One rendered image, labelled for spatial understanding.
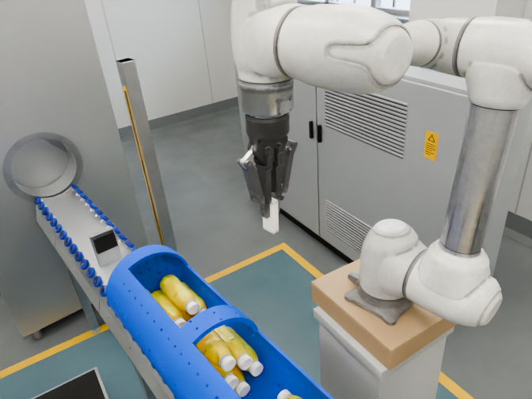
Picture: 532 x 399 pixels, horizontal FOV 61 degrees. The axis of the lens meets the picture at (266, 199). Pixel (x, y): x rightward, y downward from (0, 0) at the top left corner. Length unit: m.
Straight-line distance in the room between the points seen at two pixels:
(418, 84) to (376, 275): 1.20
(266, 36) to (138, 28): 5.18
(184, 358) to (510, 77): 0.98
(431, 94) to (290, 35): 1.69
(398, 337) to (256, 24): 0.99
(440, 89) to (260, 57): 1.63
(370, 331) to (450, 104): 1.20
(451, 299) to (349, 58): 0.82
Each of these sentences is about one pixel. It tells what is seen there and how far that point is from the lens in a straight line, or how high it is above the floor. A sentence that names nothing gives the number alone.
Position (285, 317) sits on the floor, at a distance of 2.95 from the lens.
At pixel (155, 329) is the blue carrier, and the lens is 1.33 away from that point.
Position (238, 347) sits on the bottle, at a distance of 1.32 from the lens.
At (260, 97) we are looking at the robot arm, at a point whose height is 1.88.
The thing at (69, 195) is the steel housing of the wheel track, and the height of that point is 0.93.
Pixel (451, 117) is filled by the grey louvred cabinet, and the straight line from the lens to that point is 2.24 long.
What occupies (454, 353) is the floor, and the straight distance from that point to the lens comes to 2.86.
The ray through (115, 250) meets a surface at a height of 0.98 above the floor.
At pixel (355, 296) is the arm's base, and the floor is 1.10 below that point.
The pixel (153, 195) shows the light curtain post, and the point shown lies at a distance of 2.19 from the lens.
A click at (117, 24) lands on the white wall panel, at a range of 5.76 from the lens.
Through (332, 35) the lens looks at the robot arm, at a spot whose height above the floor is 1.99.
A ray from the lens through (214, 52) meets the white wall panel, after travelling 6.23.
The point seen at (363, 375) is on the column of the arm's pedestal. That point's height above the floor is 0.89.
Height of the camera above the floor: 2.10
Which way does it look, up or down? 31 degrees down
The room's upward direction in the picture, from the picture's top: 5 degrees counter-clockwise
